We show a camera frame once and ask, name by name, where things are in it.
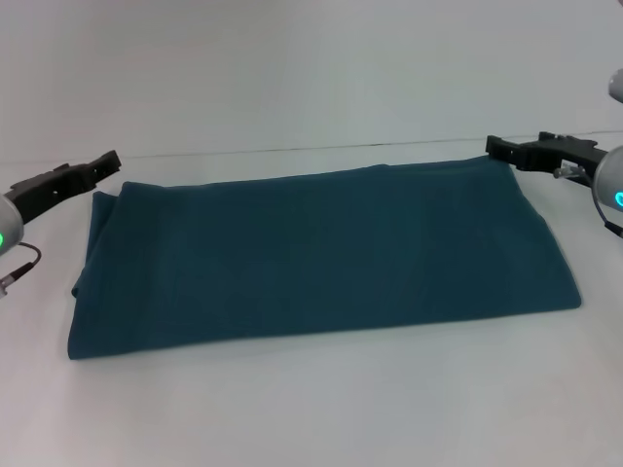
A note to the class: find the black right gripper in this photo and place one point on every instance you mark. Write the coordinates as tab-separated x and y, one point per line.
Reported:
560	153

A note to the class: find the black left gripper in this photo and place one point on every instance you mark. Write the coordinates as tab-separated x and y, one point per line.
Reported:
48	190

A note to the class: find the teal t-shirt with FREE print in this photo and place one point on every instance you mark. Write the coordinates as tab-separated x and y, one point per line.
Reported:
316	253

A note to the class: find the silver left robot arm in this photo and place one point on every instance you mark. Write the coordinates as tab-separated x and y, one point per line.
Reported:
9	224

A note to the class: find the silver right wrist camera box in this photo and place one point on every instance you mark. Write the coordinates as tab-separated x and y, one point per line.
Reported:
615	85

